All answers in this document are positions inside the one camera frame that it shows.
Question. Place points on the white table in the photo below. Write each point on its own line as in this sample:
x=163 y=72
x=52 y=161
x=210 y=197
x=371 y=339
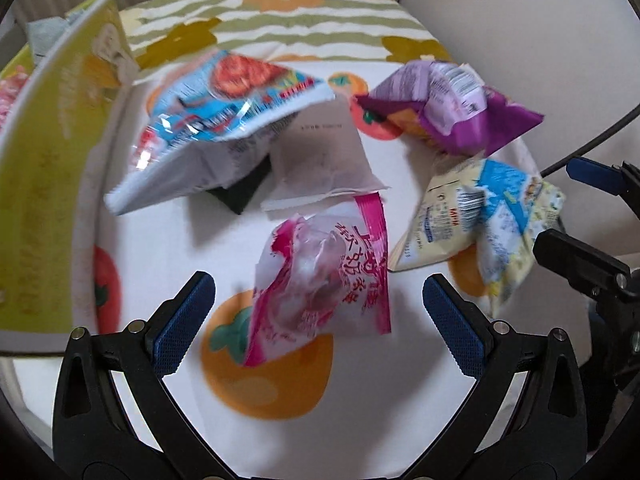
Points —
x=30 y=390

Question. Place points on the blue yellow snack packet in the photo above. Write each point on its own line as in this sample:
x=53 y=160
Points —
x=480 y=210

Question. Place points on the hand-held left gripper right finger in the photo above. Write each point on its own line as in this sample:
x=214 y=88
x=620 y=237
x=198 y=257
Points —
x=452 y=325

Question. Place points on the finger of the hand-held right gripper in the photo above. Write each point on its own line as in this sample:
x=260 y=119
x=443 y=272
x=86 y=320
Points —
x=595 y=172
x=580 y=260

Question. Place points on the grey paper sachet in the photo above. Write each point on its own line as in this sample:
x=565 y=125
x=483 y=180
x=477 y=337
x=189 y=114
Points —
x=320 y=160

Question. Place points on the pink translucent snack packet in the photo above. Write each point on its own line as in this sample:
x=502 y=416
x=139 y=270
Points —
x=310 y=285

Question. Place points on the floral striped blanket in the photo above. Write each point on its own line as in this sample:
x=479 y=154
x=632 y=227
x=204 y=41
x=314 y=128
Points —
x=310 y=25

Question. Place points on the silvery light blue snack packet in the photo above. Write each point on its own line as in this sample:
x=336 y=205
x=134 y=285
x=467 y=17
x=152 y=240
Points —
x=47 y=35

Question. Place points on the red pink patterned snack packet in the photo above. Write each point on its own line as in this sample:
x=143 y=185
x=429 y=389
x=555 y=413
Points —
x=12 y=95

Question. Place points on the persimmon print white cloth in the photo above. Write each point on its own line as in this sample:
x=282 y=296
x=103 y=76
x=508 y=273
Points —
x=380 y=410

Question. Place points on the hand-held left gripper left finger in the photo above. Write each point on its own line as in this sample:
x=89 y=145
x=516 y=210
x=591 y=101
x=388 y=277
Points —
x=182 y=325

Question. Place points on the green cardboard box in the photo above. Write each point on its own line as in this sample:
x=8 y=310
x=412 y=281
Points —
x=45 y=185

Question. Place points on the purple snack packet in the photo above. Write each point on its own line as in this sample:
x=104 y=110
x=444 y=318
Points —
x=450 y=105

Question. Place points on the blue tomato snack packet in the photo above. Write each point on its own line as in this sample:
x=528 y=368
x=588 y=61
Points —
x=220 y=105

